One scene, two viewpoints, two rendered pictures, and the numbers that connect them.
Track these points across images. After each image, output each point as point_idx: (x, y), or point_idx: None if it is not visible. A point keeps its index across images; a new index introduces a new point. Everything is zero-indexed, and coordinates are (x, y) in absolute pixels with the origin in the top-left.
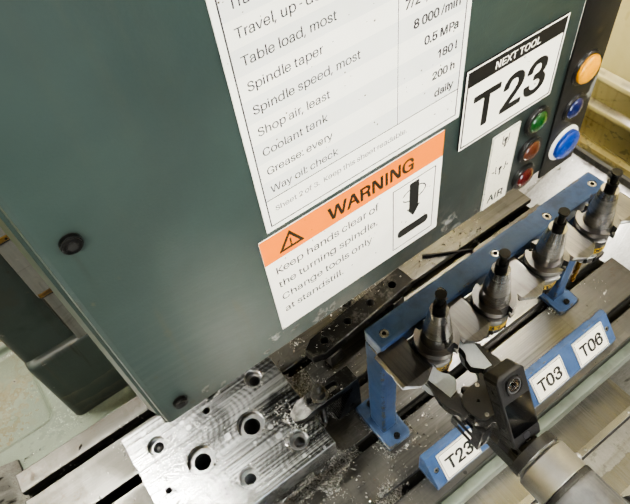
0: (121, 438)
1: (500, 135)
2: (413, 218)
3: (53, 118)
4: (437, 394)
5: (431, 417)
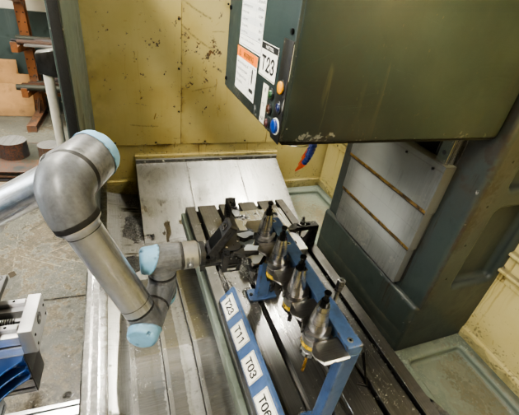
0: None
1: (264, 84)
2: (250, 87)
3: None
4: (240, 230)
5: (254, 313)
